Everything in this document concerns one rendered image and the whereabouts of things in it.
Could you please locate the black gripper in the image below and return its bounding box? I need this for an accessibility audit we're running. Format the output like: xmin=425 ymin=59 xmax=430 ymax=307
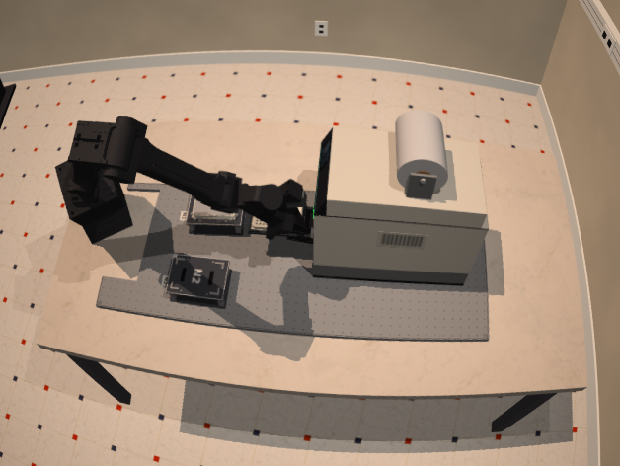
xmin=254 ymin=207 xmax=311 ymax=240

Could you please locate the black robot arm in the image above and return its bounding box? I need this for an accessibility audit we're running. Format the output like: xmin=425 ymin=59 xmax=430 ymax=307
xmin=67 ymin=116 xmax=307 ymax=226

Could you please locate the beige cylinder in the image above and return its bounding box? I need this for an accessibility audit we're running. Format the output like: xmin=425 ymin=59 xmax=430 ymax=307
xmin=395 ymin=110 xmax=448 ymax=191

